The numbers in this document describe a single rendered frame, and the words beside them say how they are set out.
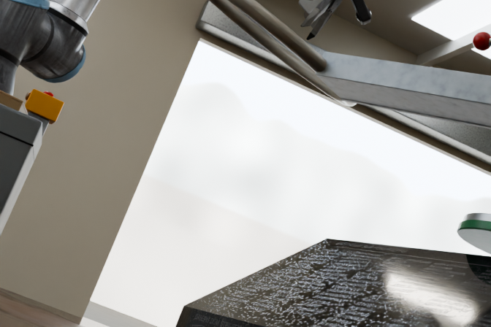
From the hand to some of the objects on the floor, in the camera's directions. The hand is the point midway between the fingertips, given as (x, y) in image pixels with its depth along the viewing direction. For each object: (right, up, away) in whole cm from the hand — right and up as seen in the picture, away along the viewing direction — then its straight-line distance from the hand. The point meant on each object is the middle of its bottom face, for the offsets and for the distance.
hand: (306, 36), depth 188 cm
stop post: (-126, -108, +74) cm, 181 cm away
